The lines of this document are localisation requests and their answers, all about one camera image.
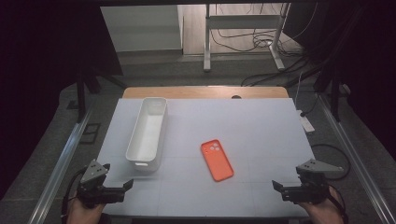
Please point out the black floor plate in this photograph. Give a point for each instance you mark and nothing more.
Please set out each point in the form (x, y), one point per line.
(90, 133)

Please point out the white foam board mat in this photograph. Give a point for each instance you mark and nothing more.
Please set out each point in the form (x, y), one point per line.
(249, 124)

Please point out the orange phone case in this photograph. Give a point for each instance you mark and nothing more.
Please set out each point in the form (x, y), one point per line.
(218, 161)

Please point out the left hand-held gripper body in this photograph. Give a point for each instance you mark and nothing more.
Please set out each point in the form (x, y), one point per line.
(93, 193)

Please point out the white plastic storage bin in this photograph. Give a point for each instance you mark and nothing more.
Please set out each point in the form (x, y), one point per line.
(148, 133)

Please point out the aluminium floor rail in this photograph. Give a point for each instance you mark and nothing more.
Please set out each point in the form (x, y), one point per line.
(62, 165)
(358, 161)

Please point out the white power strip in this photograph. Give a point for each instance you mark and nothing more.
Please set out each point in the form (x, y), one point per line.
(306, 123)

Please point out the person's right hand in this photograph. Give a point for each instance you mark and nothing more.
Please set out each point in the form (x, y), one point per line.
(325, 214)

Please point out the white desk frame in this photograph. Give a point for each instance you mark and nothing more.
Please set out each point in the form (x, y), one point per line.
(243, 21)

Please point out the white wall panel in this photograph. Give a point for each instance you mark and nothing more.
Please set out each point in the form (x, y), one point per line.
(140, 28)

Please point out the dark curtain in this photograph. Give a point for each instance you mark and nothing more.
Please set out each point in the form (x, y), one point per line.
(40, 77)
(370, 62)

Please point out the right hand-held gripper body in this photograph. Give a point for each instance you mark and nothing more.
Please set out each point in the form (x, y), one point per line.
(311, 191)

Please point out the black metal stand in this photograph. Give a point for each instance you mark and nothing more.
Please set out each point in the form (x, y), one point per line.
(81, 93)
(335, 96)

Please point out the person's left hand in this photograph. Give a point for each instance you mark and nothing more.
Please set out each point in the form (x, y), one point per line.
(84, 216)

